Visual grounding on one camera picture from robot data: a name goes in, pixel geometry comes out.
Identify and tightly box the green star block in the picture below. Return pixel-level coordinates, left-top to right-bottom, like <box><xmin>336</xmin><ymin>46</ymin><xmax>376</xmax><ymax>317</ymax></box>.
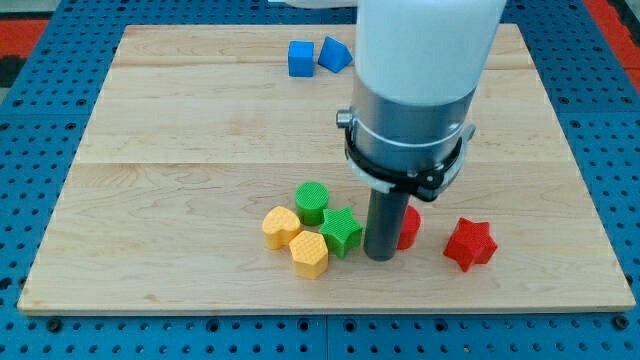
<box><xmin>319</xmin><ymin>207</ymin><xmax>363</xmax><ymax>259</ymax></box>

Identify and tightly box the blue triangle block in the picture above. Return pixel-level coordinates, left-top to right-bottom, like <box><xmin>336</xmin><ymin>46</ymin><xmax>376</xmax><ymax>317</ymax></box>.
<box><xmin>318</xmin><ymin>36</ymin><xmax>353</xmax><ymax>73</ymax></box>

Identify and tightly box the red circle block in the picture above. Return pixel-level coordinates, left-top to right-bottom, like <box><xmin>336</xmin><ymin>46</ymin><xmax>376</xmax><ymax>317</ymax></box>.
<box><xmin>397</xmin><ymin>205</ymin><xmax>421</xmax><ymax>250</ymax></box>

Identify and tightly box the yellow hexagon block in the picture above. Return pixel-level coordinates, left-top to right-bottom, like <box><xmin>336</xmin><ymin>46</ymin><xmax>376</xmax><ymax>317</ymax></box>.
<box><xmin>289</xmin><ymin>231</ymin><xmax>329</xmax><ymax>279</ymax></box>

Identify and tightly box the blue cube block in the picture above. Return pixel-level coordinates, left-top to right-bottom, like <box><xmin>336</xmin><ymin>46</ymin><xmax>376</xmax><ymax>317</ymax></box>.
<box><xmin>287</xmin><ymin>40</ymin><xmax>315</xmax><ymax>78</ymax></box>

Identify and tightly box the green circle block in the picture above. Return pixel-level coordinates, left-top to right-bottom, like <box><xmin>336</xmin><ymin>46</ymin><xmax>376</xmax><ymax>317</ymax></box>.
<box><xmin>294</xmin><ymin>181</ymin><xmax>329</xmax><ymax>226</ymax></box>

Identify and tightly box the yellow heart block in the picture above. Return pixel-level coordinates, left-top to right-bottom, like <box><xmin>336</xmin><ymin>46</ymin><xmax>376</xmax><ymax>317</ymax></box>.
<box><xmin>262</xmin><ymin>206</ymin><xmax>301</xmax><ymax>249</ymax></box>

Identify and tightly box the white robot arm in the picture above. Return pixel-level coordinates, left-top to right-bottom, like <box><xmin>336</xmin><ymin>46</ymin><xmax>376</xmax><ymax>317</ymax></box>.
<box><xmin>337</xmin><ymin>0</ymin><xmax>506</xmax><ymax>201</ymax></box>

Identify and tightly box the red star block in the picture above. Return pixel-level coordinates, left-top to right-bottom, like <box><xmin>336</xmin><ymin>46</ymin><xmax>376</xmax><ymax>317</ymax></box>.
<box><xmin>443</xmin><ymin>217</ymin><xmax>498</xmax><ymax>272</ymax></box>

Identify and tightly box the wooden board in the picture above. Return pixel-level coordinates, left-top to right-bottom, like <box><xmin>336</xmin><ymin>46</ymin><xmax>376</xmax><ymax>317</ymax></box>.
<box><xmin>18</xmin><ymin>24</ymin><xmax>636</xmax><ymax>316</ymax></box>

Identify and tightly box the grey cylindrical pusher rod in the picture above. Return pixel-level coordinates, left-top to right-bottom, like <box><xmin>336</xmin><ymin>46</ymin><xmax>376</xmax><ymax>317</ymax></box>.
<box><xmin>363</xmin><ymin>189</ymin><xmax>410</xmax><ymax>261</ymax></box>

